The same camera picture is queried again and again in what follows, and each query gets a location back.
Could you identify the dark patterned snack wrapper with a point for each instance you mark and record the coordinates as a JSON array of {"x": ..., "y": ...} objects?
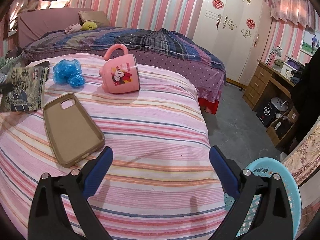
[{"x": 23, "y": 89}]

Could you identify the brown phone case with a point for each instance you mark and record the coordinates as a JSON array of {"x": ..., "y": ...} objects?
[{"x": 72, "y": 133}]

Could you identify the blue plastic trash basket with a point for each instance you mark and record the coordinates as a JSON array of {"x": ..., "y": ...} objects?
[{"x": 266, "y": 167}]

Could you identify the black smartphone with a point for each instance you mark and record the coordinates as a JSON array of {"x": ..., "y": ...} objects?
[{"x": 45, "y": 64}]

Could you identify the black hanging coat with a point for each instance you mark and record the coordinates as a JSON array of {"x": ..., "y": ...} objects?
[{"x": 305, "y": 97}]

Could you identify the wooden desk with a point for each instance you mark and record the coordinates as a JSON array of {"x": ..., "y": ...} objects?
[{"x": 268, "y": 85}]

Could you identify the pink cartoon mug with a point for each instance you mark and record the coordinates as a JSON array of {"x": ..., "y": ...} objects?
[{"x": 119, "y": 75}]

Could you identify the white printer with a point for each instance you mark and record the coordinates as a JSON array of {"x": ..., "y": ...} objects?
[{"x": 289, "y": 65}]

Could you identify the brown pillow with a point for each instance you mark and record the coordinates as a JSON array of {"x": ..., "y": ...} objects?
[{"x": 98, "y": 17}]

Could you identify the blue plastic bag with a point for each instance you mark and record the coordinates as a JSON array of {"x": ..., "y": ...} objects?
[{"x": 68, "y": 72}]

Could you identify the desk lamp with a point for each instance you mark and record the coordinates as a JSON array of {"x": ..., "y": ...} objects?
[{"x": 276, "y": 51}]

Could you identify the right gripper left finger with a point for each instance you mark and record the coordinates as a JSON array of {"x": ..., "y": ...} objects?
[{"x": 48, "y": 218}]

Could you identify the yellow plush toy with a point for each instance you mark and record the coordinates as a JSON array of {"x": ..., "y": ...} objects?
[{"x": 88, "y": 25}]

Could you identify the purple bed with blanket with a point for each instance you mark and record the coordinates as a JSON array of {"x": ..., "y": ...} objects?
[{"x": 41, "y": 35}]

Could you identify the pink window curtain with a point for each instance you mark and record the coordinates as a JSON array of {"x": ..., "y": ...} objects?
[{"x": 296, "y": 11}]

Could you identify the black box under desk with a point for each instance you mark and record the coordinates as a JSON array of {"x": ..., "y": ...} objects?
[{"x": 267, "y": 113}]

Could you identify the pink striped bed cover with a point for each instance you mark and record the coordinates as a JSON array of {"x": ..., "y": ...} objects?
[{"x": 161, "y": 184}]

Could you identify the floral curtain right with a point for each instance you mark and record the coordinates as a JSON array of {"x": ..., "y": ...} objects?
[{"x": 303, "y": 161}]

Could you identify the small framed photo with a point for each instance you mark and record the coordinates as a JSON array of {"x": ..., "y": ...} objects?
[{"x": 310, "y": 41}]

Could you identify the white wardrobe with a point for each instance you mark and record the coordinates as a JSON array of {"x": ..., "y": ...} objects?
[{"x": 236, "y": 32}]

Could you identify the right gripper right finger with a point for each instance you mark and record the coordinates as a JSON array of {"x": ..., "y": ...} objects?
[{"x": 273, "y": 217}]

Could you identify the pink plush toy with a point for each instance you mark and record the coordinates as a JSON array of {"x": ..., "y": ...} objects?
[{"x": 73, "y": 28}]

